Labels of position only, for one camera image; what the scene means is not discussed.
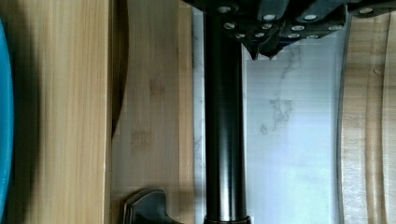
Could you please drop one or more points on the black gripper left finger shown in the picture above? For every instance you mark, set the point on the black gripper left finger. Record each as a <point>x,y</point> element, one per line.
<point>256,24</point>

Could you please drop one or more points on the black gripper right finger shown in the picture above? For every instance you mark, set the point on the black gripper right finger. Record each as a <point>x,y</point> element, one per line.
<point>293,20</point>

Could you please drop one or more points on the black drawer handle bar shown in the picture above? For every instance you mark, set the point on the black drawer handle bar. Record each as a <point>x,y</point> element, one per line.
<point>225,173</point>

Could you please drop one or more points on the wooden drawer cabinet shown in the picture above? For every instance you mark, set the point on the wooden drawer cabinet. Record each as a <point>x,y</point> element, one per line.
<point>65,59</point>

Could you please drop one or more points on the large wooden cutting board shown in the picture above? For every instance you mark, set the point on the large wooden cutting board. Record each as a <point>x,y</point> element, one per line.
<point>367,131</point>

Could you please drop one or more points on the blue round plate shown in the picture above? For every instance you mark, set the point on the blue round plate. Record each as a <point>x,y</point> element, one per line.
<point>6,118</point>

